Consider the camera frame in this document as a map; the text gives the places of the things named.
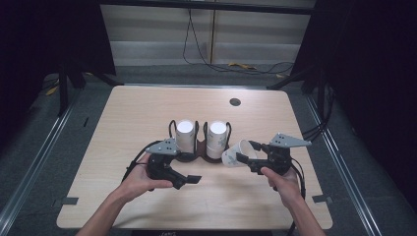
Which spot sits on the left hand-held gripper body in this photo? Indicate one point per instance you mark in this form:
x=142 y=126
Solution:
x=160 y=165

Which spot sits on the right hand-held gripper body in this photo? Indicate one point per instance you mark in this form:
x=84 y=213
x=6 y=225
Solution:
x=278 y=160

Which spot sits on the dark double cup holder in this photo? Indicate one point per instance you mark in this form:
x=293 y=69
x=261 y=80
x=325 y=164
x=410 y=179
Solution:
x=200 y=152

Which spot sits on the person's left hand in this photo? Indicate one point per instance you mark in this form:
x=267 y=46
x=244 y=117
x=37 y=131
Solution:
x=139 y=183

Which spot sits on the person's right hand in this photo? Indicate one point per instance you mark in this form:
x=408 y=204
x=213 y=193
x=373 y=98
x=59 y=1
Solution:
x=288 y=188

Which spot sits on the round dark table grommet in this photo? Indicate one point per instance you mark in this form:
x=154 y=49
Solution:
x=235 y=102

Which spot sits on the grey tape piece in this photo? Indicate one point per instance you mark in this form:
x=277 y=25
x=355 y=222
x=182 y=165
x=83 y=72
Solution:
x=69 y=200
x=319 y=198

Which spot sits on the black metal stand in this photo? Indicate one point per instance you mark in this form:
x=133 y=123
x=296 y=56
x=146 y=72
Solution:
x=63 y=91
x=319 y=95

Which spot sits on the yellow tape scrap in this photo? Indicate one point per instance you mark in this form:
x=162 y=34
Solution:
x=52 y=90
x=242 y=65

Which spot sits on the black curtain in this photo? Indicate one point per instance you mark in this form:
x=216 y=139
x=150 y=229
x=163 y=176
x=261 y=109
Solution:
x=49 y=32
x=377 y=65

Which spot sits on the black crossbar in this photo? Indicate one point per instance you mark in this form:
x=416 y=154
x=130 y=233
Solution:
x=209 y=6

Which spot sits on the metal floor rail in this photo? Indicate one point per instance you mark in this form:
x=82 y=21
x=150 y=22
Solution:
x=39 y=154
x=341 y=170

